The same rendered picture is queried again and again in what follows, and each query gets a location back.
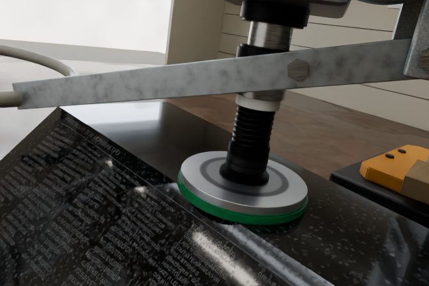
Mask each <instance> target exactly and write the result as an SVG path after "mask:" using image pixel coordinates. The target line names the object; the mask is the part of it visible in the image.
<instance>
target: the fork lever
mask: <svg viewBox="0 0 429 286"><path fill-rule="evenodd" d="M411 41H412V38H402V39H395V40H385V41H374V42H368V43H357V44H350V45H340V46H334V47H322V48H316V49H305V50H295V51H290V52H279V53H273V54H262V55H256V56H245V57H232V58H226V59H215V60H209V61H198V62H192V63H181V64H170V65H164V66H153V67H147V68H136V69H130V70H119V71H108V72H101V73H91V74H85V75H74V76H67V77H58V78H52V79H41V80H30V81H23V82H13V83H12V86H13V90H14V91H17V92H19V93H20V95H21V97H22V105H21V106H19V107H17V109H18V110H24V109H40V108H49V107H65V106H74V105H90V104H99V103H115V102H132V101H141V100H157V99H166V98H182V97H191V96H207V95H216V94H232V93H249V92H257V91H274V90H282V89H299V88H307V87H324V86H340V85H349V84H366V83H374V82H391V81H399V80H416V78H412V77H406V76H404V75H403V74H402V72H403V67H404V65H405V61H406V58H407V54H408V52H409V48H410V44H411ZM419 67H420V68H422V69H424V70H427V71H429V47H427V48H425V49H424V50H422V51H421V52H419Z"/></svg>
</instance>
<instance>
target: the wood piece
mask: <svg viewBox="0 0 429 286"><path fill-rule="evenodd" d="M399 194H402V195H404V196H407V197H410V198H412V199H416V200H418V201H421V202H424V203H426V204H429V163H428V162H424V161H422V160H417V161H416V162H415V163H414V165H413V166H412V167H411V168H410V170H409V171H408V173H407V174H406V175H405V177H404V179H403V183H402V187H401V189H400V193H399Z"/></svg>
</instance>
